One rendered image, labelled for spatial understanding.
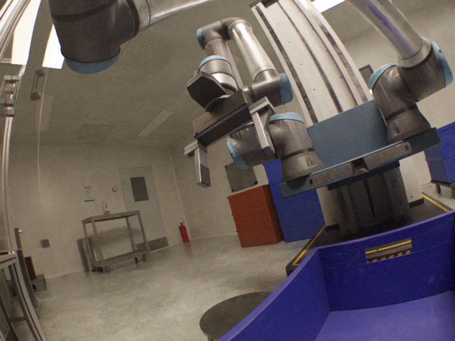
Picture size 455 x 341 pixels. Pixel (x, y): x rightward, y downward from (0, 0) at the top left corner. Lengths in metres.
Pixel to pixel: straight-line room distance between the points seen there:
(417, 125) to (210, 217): 4.79
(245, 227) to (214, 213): 2.24
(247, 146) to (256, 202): 1.88
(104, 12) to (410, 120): 0.82
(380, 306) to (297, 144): 0.63
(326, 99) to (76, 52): 1.00
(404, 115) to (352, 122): 0.26
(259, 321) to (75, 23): 0.46
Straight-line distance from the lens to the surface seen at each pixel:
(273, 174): 2.48
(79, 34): 0.29
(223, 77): 0.48
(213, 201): 4.97
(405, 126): 0.80
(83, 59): 0.32
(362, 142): 0.94
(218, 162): 4.77
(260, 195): 2.63
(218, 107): 0.43
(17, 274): 1.24
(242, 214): 2.85
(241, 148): 0.85
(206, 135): 0.43
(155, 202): 5.42
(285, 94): 0.61
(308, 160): 0.83
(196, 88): 0.43
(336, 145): 0.95
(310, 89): 1.08
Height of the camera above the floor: 0.60
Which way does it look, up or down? 10 degrees up
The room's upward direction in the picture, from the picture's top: 15 degrees counter-clockwise
